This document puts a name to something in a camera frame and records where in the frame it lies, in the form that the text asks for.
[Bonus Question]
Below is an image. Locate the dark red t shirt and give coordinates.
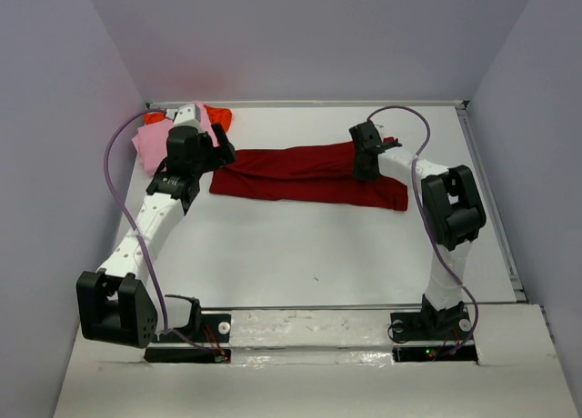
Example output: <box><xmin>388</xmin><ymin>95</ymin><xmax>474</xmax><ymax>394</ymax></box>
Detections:
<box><xmin>209</xmin><ymin>143</ymin><xmax>408</xmax><ymax>212</ymax></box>

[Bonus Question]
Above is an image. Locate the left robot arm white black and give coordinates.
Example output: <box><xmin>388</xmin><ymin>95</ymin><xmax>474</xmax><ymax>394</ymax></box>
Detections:
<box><xmin>75</xmin><ymin>123</ymin><xmax>236</xmax><ymax>348</ymax></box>

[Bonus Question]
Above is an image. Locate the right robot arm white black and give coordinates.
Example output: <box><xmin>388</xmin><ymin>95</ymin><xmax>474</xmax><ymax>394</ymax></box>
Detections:
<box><xmin>349</xmin><ymin>121</ymin><xmax>487</xmax><ymax>344</ymax></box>

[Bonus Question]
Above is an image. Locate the orange folded t shirt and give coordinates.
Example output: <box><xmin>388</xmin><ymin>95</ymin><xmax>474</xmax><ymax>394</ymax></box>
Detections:
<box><xmin>139</xmin><ymin>104</ymin><xmax>233</xmax><ymax>132</ymax></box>

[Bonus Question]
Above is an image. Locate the pink folded t shirt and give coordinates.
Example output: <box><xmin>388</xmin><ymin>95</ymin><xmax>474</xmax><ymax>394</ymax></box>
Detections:
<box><xmin>132</xmin><ymin>102</ymin><xmax>217</xmax><ymax>176</ymax></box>

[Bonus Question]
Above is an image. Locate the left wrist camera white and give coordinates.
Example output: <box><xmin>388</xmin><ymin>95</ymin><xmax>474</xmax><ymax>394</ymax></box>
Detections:
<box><xmin>166</xmin><ymin>103</ymin><xmax>203</xmax><ymax>132</ymax></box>

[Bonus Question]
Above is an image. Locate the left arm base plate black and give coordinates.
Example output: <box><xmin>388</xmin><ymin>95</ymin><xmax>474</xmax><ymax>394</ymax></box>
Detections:
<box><xmin>144</xmin><ymin>313</ymin><xmax>232</xmax><ymax>364</ymax></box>

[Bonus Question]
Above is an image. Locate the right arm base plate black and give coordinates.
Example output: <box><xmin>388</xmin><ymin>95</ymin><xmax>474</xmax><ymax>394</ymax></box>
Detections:
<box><xmin>386</xmin><ymin>312</ymin><xmax>478</xmax><ymax>363</ymax></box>

